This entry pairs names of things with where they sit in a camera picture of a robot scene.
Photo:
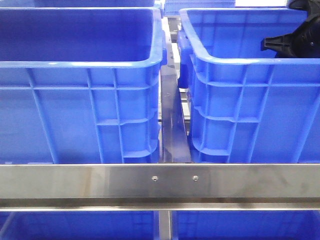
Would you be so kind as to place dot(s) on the steel centre divider bar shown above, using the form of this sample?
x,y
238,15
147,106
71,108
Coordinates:
x,y
175,147

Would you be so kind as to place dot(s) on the blue crate rear right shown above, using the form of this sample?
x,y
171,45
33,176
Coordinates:
x,y
172,7

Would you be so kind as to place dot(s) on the blue crate rear left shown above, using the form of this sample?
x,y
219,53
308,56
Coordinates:
x,y
99,3

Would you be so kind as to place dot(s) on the large blue crate right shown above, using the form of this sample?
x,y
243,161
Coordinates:
x,y
247,105

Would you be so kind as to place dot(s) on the large blue crate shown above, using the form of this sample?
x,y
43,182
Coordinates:
x,y
247,105
80,85

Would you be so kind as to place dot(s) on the blue crate lower right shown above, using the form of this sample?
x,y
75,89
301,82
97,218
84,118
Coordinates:
x,y
246,225

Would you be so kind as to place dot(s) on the large blue crate left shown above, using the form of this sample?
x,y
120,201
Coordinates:
x,y
80,85

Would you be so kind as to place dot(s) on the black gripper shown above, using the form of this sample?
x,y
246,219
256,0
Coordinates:
x,y
304,42

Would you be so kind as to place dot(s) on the right rail screw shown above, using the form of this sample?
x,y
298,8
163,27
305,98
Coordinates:
x,y
195,178

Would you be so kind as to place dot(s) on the steel shelf front rail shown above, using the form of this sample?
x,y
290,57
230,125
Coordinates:
x,y
129,187

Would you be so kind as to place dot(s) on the blue crate lower left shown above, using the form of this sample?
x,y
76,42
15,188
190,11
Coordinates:
x,y
82,225

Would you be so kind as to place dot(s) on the steel lower vertical post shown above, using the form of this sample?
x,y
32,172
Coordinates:
x,y
165,225

